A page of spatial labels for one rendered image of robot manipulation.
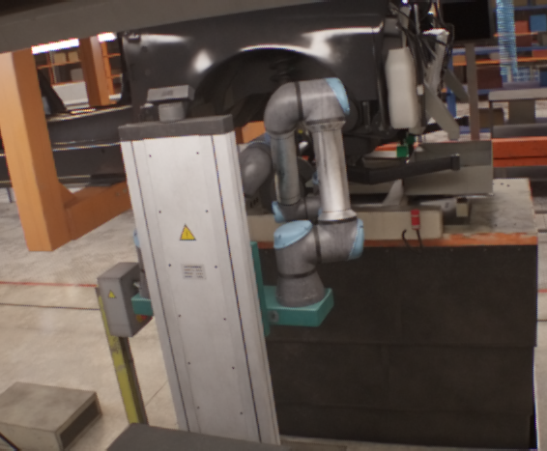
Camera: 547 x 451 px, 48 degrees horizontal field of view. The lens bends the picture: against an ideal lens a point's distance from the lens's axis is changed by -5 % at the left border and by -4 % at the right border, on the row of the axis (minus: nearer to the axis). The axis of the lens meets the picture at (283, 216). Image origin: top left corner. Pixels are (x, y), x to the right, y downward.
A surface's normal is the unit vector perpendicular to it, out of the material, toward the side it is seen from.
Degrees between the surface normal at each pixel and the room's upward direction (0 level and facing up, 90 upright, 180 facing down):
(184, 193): 90
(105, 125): 72
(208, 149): 90
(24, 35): 117
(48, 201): 90
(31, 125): 90
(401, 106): 99
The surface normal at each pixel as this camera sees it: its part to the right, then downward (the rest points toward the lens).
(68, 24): -0.22, 0.70
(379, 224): -0.31, 0.30
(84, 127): -0.35, 0.00
